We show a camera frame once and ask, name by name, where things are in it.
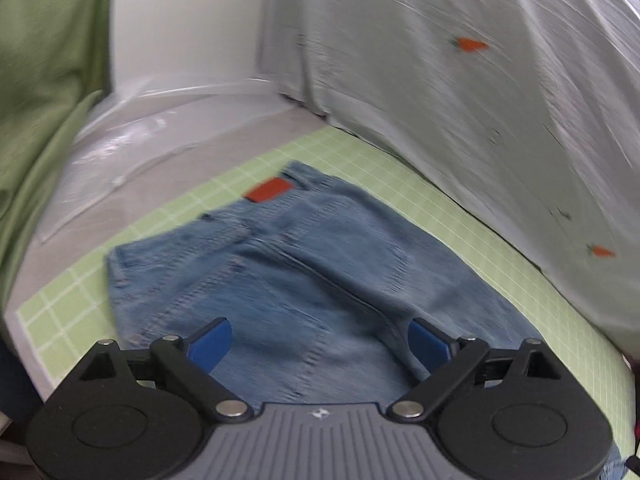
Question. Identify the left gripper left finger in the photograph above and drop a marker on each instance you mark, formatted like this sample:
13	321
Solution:
185	365

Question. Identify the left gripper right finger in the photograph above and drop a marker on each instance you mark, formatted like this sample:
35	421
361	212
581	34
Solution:
450	362

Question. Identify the blue denim jeans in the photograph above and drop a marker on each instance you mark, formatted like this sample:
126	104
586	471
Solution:
320	282

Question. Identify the green grid table mat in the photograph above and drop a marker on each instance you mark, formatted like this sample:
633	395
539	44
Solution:
60	303

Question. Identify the clear plastic storage bag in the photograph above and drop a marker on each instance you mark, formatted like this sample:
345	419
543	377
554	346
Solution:
145	123

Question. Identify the white carrot print sheet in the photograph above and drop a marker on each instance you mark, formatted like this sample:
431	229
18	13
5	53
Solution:
525	112

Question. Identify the green cloth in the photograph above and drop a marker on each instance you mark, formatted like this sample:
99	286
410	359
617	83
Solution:
55	67

